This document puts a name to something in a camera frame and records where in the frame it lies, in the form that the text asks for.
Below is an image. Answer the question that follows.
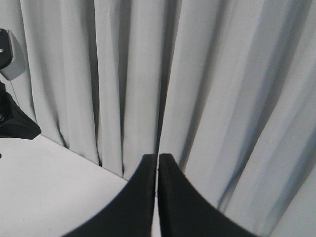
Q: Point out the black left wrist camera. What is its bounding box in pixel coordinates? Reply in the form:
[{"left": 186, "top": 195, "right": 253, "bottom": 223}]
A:
[{"left": 0, "top": 29, "right": 26, "bottom": 80}]

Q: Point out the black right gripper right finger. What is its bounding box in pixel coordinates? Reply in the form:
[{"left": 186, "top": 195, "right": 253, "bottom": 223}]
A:
[{"left": 158, "top": 154, "right": 253, "bottom": 237}]

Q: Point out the grey pleated curtain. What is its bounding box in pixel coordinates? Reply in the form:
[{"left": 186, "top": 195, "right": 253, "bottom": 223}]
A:
[{"left": 0, "top": 0, "right": 316, "bottom": 237}]

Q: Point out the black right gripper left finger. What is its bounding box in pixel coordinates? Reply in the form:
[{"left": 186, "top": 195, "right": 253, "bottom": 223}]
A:
[{"left": 65, "top": 154, "right": 157, "bottom": 237}]

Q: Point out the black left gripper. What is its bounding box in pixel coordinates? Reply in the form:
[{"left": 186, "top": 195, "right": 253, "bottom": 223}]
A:
[{"left": 0, "top": 82, "right": 41, "bottom": 140}]

